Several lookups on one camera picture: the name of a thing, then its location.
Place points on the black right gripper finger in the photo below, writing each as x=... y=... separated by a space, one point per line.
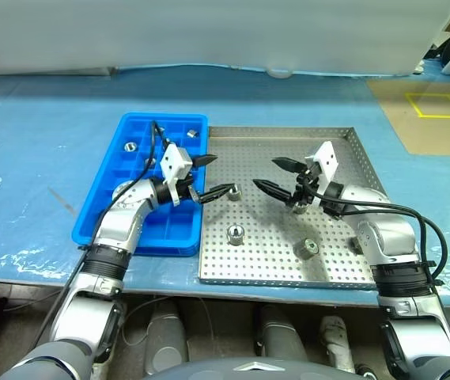
x=274 y=191
x=291 y=164

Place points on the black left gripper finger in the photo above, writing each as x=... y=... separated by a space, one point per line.
x=206 y=160
x=216 y=192

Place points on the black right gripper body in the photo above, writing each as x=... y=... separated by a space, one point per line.
x=305 y=186

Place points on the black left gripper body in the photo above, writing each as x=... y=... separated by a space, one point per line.
x=188 y=188

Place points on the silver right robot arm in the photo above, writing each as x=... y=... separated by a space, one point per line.
x=390 y=233

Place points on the blue compartment tray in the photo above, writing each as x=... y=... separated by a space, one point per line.
x=102 y=174

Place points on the perforated metal tray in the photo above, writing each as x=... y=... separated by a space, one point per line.
x=264 y=253

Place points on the small white round object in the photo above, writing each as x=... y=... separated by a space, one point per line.
x=280 y=73

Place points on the brown cardboard sheet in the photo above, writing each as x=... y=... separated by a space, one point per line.
x=426 y=130

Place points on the grey rounded shape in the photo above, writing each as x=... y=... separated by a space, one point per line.
x=165 y=340
x=280 y=336

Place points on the white shoe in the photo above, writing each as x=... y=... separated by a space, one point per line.
x=337 y=340

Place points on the grey robot torso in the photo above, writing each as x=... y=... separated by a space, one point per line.
x=248 y=370

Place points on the black rounded object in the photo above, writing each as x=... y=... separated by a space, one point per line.
x=365 y=373

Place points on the black background object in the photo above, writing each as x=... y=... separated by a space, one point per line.
x=448 y=45

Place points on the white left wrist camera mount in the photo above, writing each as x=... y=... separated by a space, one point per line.
x=172 y=163

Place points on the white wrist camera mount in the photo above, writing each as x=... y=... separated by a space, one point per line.
x=325 y=158
x=172 y=163

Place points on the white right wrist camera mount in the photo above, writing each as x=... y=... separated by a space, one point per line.
x=325 y=158

